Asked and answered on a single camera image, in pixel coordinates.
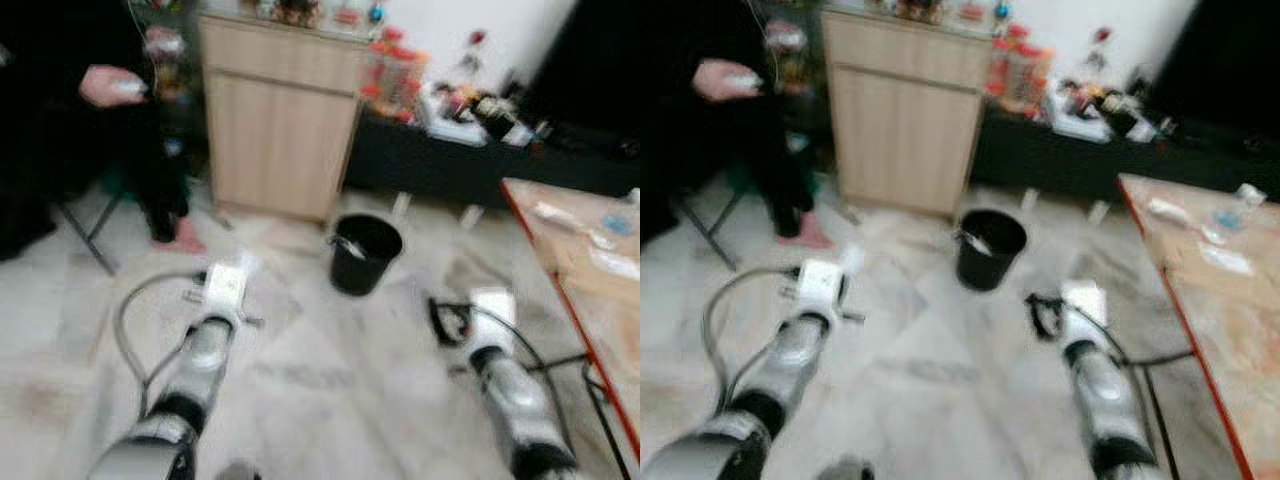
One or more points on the clear water bottle blue label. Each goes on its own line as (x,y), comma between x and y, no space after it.
(618,225)
(1226,219)

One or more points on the black metal table leg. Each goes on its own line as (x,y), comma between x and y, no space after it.
(600,410)
(1160,420)

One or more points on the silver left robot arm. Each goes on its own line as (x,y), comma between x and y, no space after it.
(195,370)
(780,365)

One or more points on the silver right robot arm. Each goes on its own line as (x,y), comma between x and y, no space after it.
(515,400)
(1105,395)

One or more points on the pink marble dining table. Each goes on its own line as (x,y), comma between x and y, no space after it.
(1230,330)
(600,300)

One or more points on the black plastic bucket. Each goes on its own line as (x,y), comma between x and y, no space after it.
(988,262)
(362,265)

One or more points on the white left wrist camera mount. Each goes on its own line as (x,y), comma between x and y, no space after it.
(820,283)
(225,288)

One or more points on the light wooden cabinet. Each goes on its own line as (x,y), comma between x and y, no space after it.
(900,125)
(275,130)

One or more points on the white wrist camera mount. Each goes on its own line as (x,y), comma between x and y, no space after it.
(225,288)
(1084,308)
(820,283)
(493,315)

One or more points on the person in black clothes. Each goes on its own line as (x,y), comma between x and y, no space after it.
(60,150)
(700,150)

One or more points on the person's bare hand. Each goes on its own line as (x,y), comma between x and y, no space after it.
(720,80)
(105,87)

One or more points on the black flat screen TV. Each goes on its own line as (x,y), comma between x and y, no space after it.
(590,60)
(1230,60)

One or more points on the low black TV console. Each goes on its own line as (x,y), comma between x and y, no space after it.
(450,165)
(1060,160)

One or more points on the metal folding stool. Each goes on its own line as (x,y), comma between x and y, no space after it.
(705,228)
(95,235)

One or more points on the red lidded snack jar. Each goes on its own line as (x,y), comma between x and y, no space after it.
(1032,80)
(1000,65)
(378,70)
(410,85)

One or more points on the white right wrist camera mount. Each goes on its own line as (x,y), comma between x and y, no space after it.
(1084,308)
(493,315)

